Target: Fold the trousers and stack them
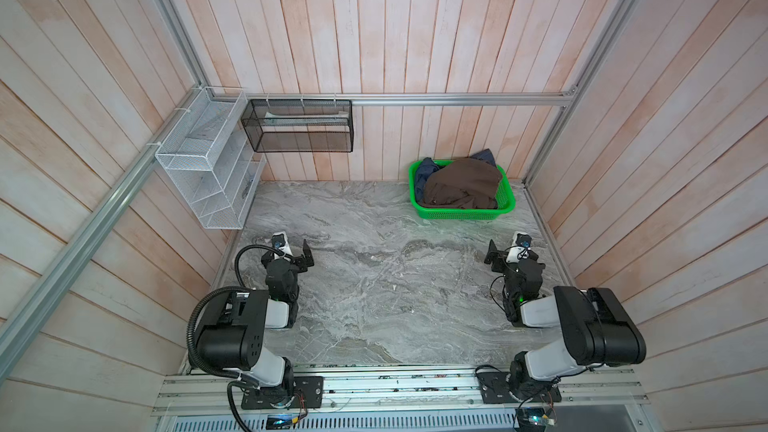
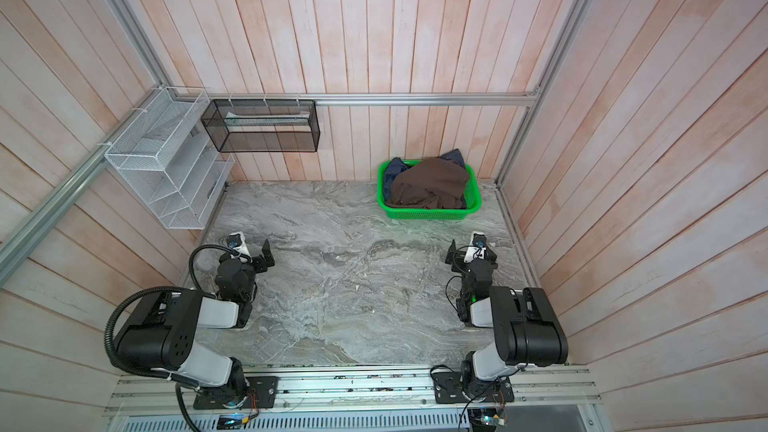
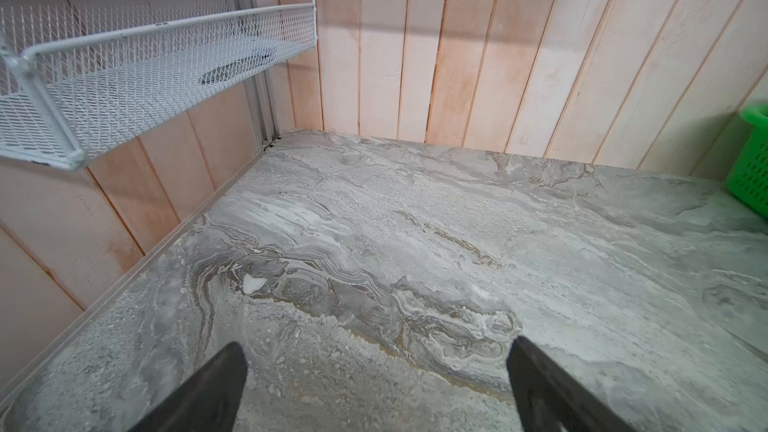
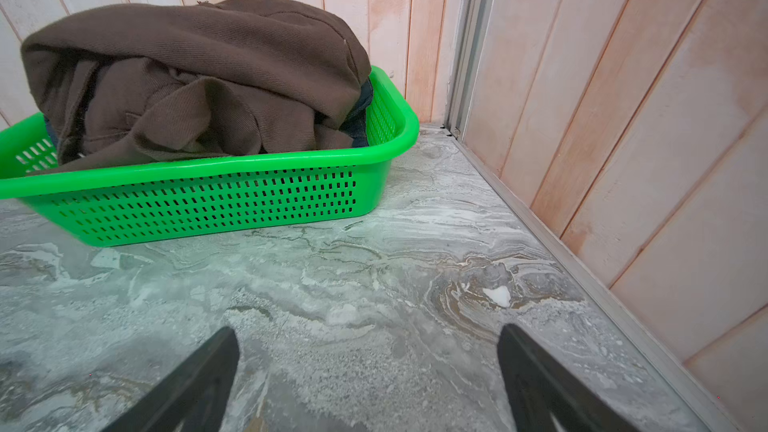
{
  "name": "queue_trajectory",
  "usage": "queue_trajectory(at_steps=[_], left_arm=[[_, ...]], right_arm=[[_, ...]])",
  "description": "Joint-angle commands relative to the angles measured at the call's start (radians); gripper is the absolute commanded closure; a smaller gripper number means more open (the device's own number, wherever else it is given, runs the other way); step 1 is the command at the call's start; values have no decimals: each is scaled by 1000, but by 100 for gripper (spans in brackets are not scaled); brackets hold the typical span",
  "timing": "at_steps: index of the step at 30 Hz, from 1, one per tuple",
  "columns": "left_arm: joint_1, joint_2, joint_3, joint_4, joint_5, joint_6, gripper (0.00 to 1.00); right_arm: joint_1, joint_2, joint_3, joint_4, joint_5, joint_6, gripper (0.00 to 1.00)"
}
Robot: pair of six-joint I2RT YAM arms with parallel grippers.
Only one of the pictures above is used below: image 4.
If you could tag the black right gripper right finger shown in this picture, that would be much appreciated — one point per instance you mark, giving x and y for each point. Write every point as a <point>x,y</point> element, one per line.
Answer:
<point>543,395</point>

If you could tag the green plastic basket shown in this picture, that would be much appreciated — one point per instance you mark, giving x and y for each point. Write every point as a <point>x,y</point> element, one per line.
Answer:
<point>139,204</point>

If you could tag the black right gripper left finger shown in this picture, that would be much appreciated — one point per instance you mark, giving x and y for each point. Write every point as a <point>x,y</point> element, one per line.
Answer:
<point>194,396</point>

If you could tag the brown trousers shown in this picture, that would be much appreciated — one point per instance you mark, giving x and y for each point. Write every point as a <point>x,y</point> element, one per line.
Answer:
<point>133,84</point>

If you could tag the navy blue trousers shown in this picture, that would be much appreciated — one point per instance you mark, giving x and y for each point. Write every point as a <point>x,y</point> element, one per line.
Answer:
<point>355,123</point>

